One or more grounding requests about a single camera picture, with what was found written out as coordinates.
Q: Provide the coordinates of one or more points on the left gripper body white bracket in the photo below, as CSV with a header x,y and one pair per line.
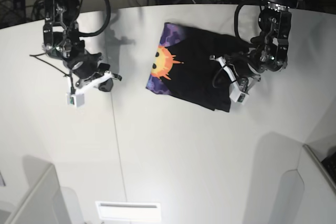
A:
x,y
234,69

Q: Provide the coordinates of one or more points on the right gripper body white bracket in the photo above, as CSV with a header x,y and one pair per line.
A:
x,y
87,71

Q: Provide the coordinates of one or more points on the black T-shirt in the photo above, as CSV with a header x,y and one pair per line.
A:
x,y
182,67

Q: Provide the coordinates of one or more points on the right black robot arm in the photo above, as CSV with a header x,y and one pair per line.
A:
x,y
63,41

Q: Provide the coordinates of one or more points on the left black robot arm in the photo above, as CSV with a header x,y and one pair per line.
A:
x,y
269,50

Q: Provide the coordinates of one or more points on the white table slot plate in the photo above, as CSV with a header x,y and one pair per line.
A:
x,y
129,211

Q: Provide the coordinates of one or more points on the grey monitor left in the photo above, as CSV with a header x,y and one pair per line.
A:
x,y
45,200

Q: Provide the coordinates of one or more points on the black keyboard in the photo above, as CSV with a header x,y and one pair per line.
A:
x,y
329,163

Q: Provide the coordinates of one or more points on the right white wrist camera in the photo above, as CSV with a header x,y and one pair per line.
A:
x,y
76,100

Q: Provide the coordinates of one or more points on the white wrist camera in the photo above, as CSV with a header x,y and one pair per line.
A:
x,y
76,100
238,96

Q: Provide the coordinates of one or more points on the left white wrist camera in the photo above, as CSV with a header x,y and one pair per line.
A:
x,y
238,96

